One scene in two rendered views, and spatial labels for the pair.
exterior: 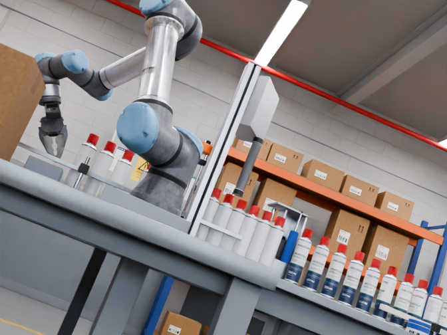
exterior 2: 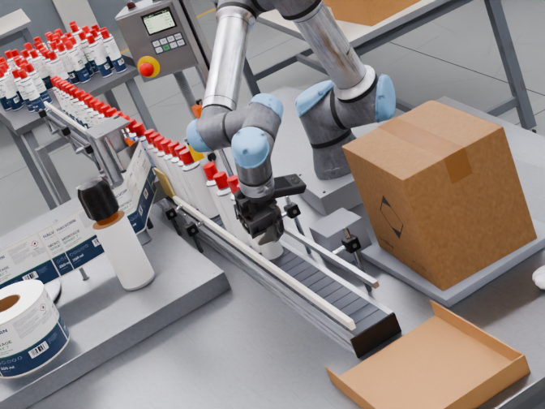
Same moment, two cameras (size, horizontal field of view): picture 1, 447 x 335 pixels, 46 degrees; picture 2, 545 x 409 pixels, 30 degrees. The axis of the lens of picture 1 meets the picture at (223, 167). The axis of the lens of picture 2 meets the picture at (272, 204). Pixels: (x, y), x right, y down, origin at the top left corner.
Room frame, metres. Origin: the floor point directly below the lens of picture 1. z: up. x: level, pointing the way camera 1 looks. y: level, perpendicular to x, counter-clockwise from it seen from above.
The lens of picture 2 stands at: (1.85, 2.65, 1.96)
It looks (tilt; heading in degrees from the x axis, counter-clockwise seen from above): 23 degrees down; 265
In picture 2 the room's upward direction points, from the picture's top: 23 degrees counter-clockwise
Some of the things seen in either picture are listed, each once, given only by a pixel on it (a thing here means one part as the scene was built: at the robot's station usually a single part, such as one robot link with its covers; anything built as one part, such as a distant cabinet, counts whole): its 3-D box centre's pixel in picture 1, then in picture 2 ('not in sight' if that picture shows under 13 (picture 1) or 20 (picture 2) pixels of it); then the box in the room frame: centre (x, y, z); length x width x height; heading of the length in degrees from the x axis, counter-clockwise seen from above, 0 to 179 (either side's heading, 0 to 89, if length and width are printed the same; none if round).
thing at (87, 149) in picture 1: (82, 163); (259, 220); (1.72, 0.44, 0.98); 0.05 x 0.05 x 0.20
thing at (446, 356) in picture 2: not in sight; (422, 369); (1.59, 1.08, 0.85); 0.30 x 0.26 x 0.04; 102
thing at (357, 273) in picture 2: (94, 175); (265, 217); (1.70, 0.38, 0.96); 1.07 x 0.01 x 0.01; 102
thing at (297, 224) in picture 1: (277, 241); (126, 163); (1.98, -0.29, 1.01); 0.14 x 0.13 x 0.26; 102
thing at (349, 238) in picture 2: not in sight; (349, 264); (1.60, 0.70, 0.91); 0.07 x 0.03 x 0.17; 12
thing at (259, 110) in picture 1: (252, 108); (161, 36); (1.74, -0.02, 1.38); 0.17 x 0.10 x 0.19; 157
